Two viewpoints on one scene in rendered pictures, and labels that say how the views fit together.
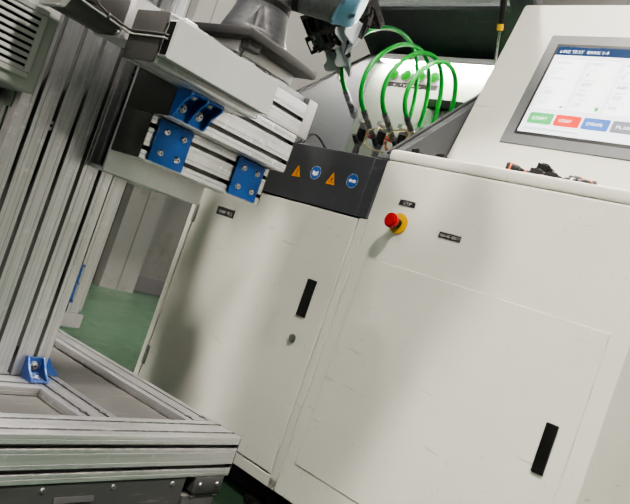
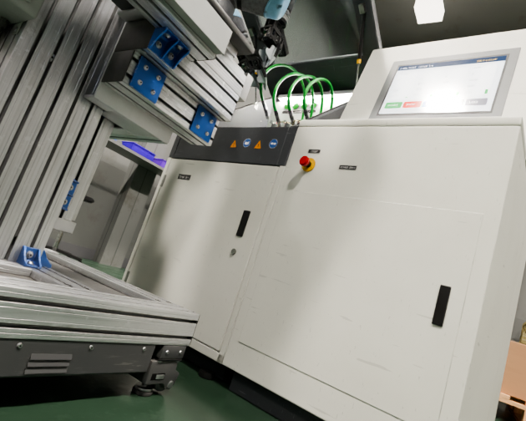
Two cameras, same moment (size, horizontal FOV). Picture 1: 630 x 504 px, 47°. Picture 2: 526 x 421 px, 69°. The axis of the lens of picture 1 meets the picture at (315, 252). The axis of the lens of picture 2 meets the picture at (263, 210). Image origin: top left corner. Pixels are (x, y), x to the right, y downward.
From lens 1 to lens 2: 54 cm
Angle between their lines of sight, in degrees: 10
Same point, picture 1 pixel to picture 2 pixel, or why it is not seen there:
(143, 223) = (128, 225)
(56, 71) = (58, 14)
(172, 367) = (145, 284)
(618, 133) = (449, 106)
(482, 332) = (379, 227)
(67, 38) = not seen: outside the picture
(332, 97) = (250, 119)
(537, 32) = (383, 62)
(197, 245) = (164, 200)
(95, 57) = (91, 13)
